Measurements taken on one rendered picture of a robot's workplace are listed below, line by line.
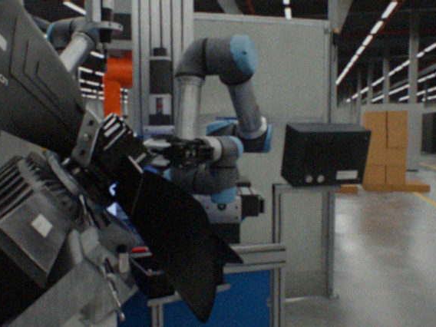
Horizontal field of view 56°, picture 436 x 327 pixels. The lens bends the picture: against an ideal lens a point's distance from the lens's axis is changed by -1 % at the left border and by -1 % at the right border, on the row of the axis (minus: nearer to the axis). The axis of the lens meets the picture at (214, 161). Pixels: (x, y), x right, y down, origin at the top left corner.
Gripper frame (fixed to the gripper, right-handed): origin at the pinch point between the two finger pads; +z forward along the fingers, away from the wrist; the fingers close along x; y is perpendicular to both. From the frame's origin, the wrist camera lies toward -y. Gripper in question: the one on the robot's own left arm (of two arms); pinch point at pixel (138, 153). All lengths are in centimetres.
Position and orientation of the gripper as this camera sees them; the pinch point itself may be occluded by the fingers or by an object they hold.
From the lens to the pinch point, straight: 100.7
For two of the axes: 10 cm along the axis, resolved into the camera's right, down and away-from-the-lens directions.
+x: -0.7, 9.9, 1.4
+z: -6.4, 0.7, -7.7
